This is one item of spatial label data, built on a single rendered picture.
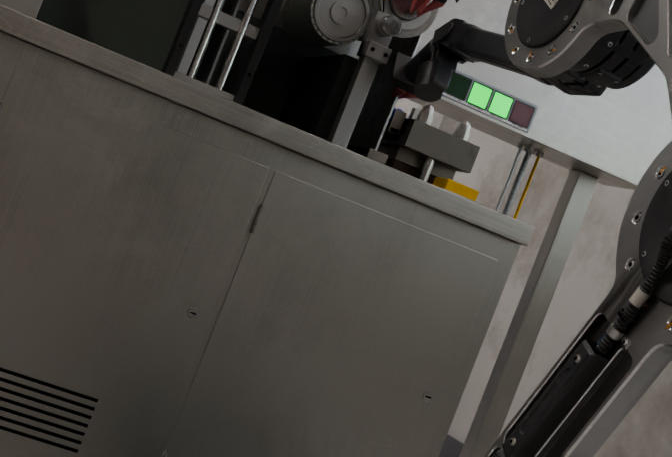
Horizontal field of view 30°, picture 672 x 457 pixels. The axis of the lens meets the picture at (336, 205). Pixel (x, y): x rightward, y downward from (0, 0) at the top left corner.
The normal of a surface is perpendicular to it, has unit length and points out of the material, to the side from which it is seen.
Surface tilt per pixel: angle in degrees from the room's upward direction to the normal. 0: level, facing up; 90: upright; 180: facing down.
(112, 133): 90
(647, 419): 90
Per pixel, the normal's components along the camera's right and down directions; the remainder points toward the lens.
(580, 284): -0.84, -0.34
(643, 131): 0.29, 0.09
